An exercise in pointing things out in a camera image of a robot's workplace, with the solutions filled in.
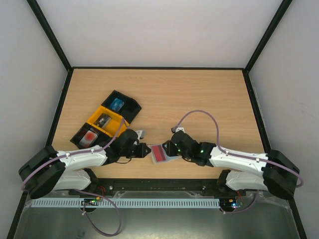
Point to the light blue card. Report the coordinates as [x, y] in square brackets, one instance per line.
[170, 158]

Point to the black card in bin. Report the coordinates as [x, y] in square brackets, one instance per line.
[102, 120]

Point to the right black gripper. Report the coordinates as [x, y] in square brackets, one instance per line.
[172, 147]

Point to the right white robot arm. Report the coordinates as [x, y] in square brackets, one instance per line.
[272, 172]

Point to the translucent plastic card holder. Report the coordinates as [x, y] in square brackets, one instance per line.
[164, 152]

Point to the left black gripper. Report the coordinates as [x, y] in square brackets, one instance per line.
[141, 154]

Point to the white slotted cable duct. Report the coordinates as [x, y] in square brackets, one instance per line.
[126, 203]

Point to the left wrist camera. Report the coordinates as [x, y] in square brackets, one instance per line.
[141, 133]

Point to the red striped card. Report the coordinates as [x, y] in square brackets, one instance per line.
[158, 154]

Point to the yellow bin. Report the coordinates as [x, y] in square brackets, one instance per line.
[117, 121]

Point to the white red card in bin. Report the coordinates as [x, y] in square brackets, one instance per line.
[88, 138]

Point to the black bin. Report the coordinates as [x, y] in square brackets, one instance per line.
[102, 136]
[130, 109]

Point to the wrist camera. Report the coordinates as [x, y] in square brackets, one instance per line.
[141, 133]
[177, 128]

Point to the blue card in bin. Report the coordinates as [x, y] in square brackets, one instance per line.
[116, 104]

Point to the black bin far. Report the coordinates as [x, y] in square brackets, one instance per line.
[130, 109]

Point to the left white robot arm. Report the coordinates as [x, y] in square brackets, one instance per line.
[52, 170]

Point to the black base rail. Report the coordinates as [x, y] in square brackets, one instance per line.
[206, 187]

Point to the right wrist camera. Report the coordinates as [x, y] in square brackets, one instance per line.
[177, 128]

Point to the black bin near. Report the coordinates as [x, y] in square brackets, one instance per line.
[102, 136]

